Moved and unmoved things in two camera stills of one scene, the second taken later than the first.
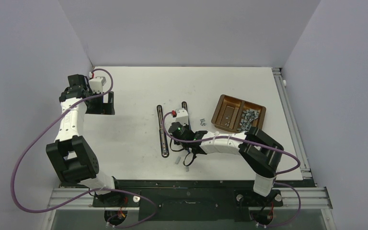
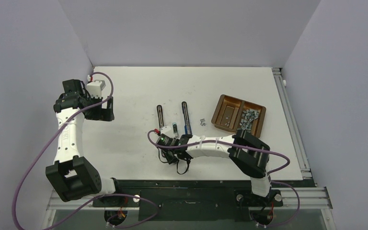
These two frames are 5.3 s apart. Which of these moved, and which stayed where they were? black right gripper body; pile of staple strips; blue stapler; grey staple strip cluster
Moved: black right gripper body
Stayed: pile of staple strips; blue stapler; grey staple strip cluster
